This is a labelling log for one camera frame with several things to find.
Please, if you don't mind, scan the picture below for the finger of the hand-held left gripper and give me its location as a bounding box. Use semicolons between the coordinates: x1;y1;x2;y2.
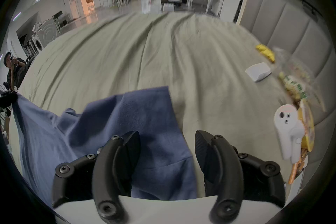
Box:
0;92;19;110

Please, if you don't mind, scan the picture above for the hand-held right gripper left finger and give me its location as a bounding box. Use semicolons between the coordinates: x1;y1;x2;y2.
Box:
52;131;141;223

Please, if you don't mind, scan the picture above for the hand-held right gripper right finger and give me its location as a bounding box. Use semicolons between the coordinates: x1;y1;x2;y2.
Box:
194;130;286;223

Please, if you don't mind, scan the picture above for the dark blue shirt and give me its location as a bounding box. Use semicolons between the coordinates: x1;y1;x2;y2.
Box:
12;86;199;208

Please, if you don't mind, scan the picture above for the orange snack packet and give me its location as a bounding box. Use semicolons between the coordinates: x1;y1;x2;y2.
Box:
288;149;309;185

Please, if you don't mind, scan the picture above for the white ghost-shaped toy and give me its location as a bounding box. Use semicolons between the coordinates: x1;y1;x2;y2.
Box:
274;104;305;163

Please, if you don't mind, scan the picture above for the washing machine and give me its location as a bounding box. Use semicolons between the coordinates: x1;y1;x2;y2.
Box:
31;18;60;52

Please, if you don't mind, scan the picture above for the yellow snack packet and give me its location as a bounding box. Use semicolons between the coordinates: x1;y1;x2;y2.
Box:
297;99;315;152

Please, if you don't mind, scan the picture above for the small white box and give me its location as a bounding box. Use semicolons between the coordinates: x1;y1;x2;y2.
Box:
245;62;273;83

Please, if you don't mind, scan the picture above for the clear bag with green snacks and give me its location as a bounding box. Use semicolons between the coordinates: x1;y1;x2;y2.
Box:
272;46;326;113

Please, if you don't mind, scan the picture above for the bed with pale green sheet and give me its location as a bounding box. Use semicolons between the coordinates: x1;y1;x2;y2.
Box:
15;11;330;200

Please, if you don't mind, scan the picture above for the yellow snack bag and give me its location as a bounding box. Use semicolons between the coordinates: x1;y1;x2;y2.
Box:
256;44;276;64

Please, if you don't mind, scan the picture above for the grey padded headboard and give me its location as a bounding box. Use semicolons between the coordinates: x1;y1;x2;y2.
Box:
240;0;333;166

